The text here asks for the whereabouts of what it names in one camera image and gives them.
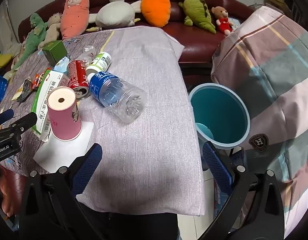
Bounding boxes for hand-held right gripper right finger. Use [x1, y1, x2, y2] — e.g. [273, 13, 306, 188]
[199, 142, 285, 240]

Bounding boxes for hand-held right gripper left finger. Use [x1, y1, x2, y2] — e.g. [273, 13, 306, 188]
[18, 144, 112, 240]

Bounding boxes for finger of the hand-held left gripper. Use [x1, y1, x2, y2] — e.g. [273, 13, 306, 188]
[0, 112, 38, 137]
[0, 109, 15, 128]

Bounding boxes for white paper napkin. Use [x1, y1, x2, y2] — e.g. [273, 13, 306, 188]
[34, 121, 94, 174]

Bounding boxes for orange snack wrapper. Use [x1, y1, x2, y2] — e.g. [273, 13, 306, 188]
[32, 67, 53, 90]

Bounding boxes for blue plastic bucket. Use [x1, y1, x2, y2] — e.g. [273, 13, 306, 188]
[188, 83, 251, 150]

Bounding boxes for light blue snack packet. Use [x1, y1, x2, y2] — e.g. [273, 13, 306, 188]
[53, 57, 70, 75]

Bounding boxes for crushed clear plastic bottle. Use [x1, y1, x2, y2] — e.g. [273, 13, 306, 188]
[78, 45, 96, 64]

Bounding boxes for person's left hand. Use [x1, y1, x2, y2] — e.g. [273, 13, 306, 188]
[0, 166, 18, 218]

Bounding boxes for white and green medicine box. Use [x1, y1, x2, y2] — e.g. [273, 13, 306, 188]
[30, 70, 70, 142]

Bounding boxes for pink paper cup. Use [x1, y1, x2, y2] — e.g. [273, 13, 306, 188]
[47, 86, 82, 141]

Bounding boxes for yellow plush toy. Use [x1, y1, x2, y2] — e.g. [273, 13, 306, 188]
[0, 53, 13, 77]

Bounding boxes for grey printed tablecloth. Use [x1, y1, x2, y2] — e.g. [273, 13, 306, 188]
[0, 25, 207, 217]

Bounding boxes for red soda can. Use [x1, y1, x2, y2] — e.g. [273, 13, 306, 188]
[68, 60, 90, 102]

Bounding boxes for clear blue-label water bottle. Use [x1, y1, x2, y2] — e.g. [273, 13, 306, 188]
[88, 72, 147, 123]

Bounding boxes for green cardboard box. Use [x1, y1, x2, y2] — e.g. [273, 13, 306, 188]
[42, 40, 68, 64]

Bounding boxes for teal dinosaur plush toy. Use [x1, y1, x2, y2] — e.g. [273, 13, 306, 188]
[13, 13, 48, 70]

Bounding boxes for white bottle with green label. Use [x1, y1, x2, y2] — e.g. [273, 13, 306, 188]
[85, 52, 112, 80]

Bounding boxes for beige plush toy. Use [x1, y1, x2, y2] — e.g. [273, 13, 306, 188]
[38, 14, 62, 49]

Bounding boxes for plaid pastel blanket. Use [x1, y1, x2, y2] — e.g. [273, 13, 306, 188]
[211, 5, 308, 238]

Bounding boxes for pink carrot plush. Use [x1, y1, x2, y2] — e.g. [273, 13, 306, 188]
[59, 0, 91, 40]

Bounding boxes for dark red leather sofa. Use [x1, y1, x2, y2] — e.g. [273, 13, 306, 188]
[18, 0, 255, 68]

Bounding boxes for white duck plush toy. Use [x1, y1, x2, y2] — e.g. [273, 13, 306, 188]
[88, 0, 142, 32]

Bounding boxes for small red-dressed teddy bear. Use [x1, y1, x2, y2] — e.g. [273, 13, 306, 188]
[211, 6, 234, 36]

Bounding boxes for green crocodile plush toy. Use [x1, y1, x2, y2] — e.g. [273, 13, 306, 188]
[178, 0, 217, 34]

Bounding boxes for orange carrot plush toy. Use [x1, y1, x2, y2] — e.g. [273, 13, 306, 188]
[141, 0, 171, 28]

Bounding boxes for brown cardboard boxes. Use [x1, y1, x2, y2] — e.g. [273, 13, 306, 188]
[254, 0, 291, 15]

